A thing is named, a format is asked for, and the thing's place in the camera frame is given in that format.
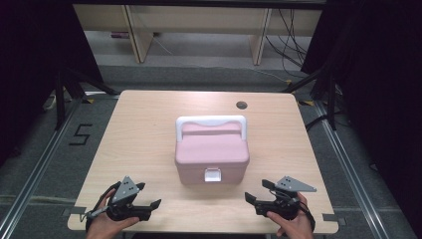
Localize pink box with white handle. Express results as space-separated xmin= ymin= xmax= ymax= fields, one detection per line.
xmin=174 ymin=115 xmax=251 ymax=186

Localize black hanging cables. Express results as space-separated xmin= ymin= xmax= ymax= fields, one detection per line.
xmin=264 ymin=8 xmax=309 ymax=80

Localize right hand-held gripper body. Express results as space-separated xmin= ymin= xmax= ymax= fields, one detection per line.
xmin=255 ymin=175 xmax=318 ymax=221

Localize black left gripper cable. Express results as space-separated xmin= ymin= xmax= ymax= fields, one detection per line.
xmin=81 ymin=181 xmax=122 ymax=234

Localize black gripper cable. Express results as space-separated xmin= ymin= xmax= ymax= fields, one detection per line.
xmin=298 ymin=201 xmax=317 ymax=233
xmin=81 ymin=181 xmax=122 ymax=234

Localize beige wooden desk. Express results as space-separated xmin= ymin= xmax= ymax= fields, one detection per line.
xmin=74 ymin=3 xmax=322 ymax=66

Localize person's left hand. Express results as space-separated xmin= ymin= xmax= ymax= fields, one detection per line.
xmin=86 ymin=188 xmax=141 ymax=239

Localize person's right hand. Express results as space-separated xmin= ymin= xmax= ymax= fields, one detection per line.
xmin=266 ymin=192 xmax=316 ymax=239

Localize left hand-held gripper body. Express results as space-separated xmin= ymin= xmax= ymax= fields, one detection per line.
xmin=105 ymin=175 xmax=152 ymax=223

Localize black metal stand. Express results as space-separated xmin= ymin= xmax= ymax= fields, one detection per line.
xmin=281 ymin=66 xmax=338 ymax=131
xmin=54 ymin=66 xmax=121 ymax=131

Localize metal floor rail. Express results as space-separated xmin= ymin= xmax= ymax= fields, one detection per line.
xmin=0 ymin=99 xmax=84 ymax=239
xmin=314 ymin=99 xmax=390 ymax=239

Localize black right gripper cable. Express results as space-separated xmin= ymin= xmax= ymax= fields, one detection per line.
xmin=298 ymin=201 xmax=317 ymax=233

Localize black curtain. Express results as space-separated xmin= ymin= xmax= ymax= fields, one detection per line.
xmin=0 ymin=0 xmax=105 ymax=167
xmin=301 ymin=0 xmax=422 ymax=237

